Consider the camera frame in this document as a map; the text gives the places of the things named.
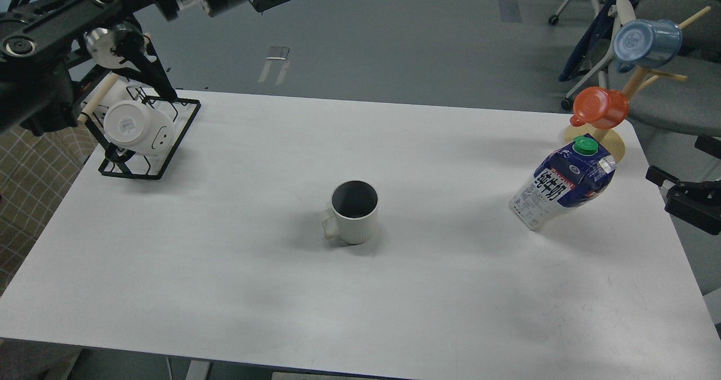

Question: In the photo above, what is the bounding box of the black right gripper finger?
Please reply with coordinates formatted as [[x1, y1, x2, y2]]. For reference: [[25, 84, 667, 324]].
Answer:
[[695, 135, 721, 159], [646, 166, 677, 187]]

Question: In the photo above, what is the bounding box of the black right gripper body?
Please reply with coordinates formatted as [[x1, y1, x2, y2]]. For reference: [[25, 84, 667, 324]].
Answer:
[[665, 180, 720, 235]]

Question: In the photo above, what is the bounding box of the blue white milk carton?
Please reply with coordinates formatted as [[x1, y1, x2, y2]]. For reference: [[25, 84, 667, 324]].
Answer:
[[508, 133, 616, 230]]

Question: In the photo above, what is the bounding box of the white ribbed mug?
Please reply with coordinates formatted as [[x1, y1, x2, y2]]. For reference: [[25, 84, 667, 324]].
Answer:
[[321, 180, 379, 245]]

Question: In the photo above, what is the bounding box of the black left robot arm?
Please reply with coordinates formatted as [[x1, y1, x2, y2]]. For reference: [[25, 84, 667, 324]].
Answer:
[[1, 0, 291, 136]]

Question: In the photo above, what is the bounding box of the orange plastic cup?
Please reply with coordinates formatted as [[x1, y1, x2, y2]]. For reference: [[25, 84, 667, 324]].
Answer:
[[570, 87, 629, 129]]

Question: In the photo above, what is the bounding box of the blue plastic cup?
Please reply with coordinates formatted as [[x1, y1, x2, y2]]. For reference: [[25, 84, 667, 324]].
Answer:
[[612, 19, 683, 74]]

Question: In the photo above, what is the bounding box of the white cup on rack front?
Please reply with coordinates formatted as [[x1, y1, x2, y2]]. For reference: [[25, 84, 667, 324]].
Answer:
[[103, 100, 176, 156]]

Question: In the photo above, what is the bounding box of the grey office chair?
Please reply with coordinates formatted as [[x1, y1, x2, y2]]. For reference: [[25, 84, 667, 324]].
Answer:
[[629, 0, 720, 137]]

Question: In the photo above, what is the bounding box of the wooden mug tree stand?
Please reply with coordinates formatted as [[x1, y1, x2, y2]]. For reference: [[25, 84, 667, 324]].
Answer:
[[564, 2, 712, 161]]

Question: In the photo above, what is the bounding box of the beige checked cloth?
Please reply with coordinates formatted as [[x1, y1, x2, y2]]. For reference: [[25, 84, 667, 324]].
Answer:
[[1, 127, 97, 291]]

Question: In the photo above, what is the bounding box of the blue white folding frame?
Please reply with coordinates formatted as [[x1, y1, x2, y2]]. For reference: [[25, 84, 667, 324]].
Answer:
[[548, 0, 640, 111]]

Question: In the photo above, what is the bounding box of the black wire cup rack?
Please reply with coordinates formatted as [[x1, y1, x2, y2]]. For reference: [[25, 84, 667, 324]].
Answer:
[[78, 62, 201, 181]]

